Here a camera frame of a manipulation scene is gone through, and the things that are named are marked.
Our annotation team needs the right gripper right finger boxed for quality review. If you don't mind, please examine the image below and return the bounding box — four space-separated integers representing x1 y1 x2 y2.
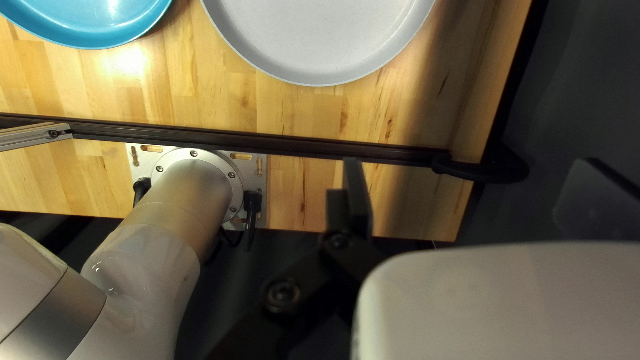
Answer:
552 158 640 247

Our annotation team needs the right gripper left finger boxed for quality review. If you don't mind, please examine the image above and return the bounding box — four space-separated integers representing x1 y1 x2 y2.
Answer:
205 157 390 360

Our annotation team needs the grey round plate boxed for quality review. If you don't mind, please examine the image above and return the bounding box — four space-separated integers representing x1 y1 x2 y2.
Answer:
200 0 437 87

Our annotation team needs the teal round plate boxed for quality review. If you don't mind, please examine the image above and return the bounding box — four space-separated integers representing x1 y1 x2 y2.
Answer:
0 0 174 50

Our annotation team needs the black frame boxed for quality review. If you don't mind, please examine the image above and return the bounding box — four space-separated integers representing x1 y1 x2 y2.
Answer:
0 112 531 184

